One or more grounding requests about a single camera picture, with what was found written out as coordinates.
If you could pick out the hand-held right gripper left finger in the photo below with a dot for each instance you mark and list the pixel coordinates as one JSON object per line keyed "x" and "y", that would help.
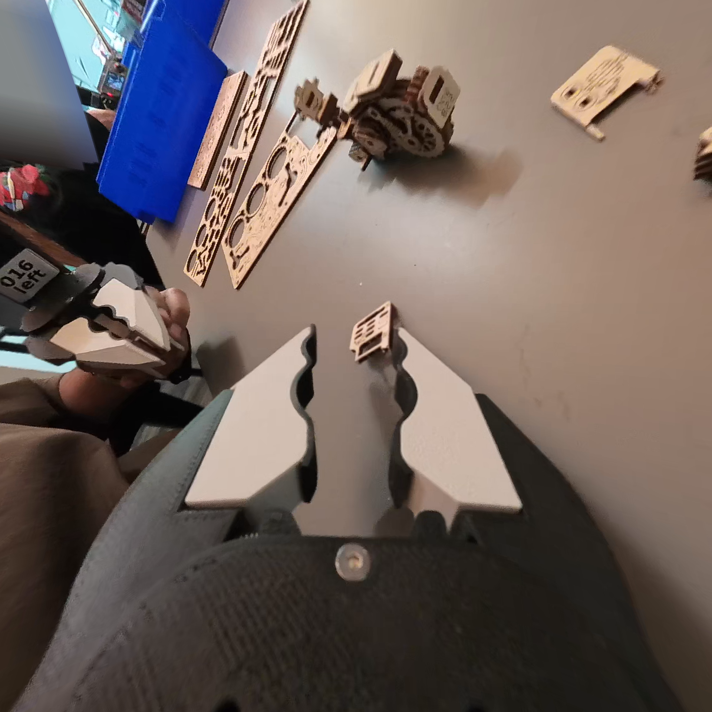
{"x": 250, "y": 434}

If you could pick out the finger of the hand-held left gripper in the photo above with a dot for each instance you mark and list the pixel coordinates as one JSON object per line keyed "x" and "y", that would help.
{"x": 133, "y": 306}
{"x": 94, "y": 345}

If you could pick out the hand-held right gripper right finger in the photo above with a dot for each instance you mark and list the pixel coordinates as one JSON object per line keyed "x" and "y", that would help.
{"x": 456, "y": 445}

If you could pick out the small wooden slotted sheet piece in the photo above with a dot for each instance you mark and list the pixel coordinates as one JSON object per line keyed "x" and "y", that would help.
{"x": 372, "y": 334}

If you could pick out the person's left forearm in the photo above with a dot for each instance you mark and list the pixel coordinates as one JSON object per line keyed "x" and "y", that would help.
{"x": 89, "y": 389}

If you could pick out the grey desk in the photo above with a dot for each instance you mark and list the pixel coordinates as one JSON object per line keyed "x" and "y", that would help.
{"x": 528, "y": 278}

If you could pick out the person's left hand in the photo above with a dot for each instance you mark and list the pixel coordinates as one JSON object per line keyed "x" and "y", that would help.
{"x": 177, "y": 322}

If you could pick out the wooden sheet with round holes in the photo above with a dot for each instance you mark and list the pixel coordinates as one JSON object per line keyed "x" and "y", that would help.
{"x": 236, "y": 267}

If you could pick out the red patterned fabric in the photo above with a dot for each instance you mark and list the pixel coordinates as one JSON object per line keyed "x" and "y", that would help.
{"x": 22, "y": 186}

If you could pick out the long wooden cutout sheet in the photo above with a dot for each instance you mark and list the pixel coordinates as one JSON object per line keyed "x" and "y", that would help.
{"x": 222, "y": 167}

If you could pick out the blue plastic bin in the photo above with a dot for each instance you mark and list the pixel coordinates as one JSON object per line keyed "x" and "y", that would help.
{"x": 161, "y": 133}
{"x": 189, "y": 22}

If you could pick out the reddish engraved wooden sheet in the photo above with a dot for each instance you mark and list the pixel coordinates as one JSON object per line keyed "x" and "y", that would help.
{"x": 217, "y": 133}

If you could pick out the person's brown clothing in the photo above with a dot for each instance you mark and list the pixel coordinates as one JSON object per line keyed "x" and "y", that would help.
{"x": 50, "y": 556}

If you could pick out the wooden motorcycle model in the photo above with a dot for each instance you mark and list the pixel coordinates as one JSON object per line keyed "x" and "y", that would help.
{"x": 389, "y": 117}

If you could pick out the curved layered wooden part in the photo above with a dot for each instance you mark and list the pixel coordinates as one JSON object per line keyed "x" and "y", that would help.
{"x": 703, "y": 156}

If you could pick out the small wooden piece with pins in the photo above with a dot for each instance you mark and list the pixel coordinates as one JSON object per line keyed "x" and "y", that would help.
{"x": 612, "y": 78}

